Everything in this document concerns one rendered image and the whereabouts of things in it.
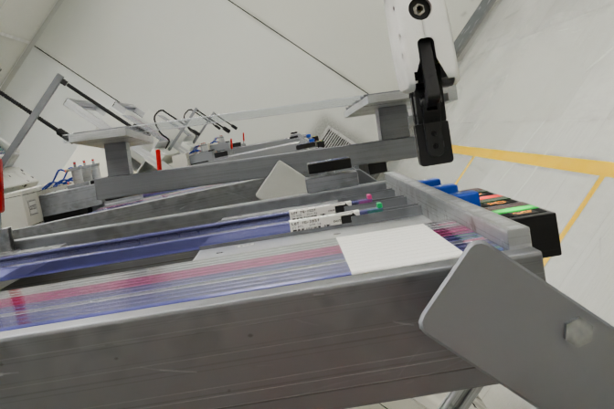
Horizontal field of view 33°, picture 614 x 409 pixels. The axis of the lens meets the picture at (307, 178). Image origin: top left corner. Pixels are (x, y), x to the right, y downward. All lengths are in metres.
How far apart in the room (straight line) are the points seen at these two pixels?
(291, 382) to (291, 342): 0.02
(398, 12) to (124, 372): 0.53
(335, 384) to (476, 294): 0.09
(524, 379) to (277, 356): 0.12
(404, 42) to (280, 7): 7.70
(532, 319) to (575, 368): 0.03
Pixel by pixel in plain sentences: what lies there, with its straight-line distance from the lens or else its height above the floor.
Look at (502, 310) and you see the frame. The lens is 0.47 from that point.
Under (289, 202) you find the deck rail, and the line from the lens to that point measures 1.18.
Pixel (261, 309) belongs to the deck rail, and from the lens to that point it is 0.51.
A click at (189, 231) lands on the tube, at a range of 0.99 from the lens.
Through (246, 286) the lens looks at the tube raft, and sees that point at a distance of 0.55.
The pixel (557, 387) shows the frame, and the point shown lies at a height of 0.69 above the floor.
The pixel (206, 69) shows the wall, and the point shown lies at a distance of 8.63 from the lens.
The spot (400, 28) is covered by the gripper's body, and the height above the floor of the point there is 0.82.
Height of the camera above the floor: 0.86
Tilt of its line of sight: 2 degrees down
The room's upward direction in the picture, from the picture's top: 56 degrees counter-clockwise
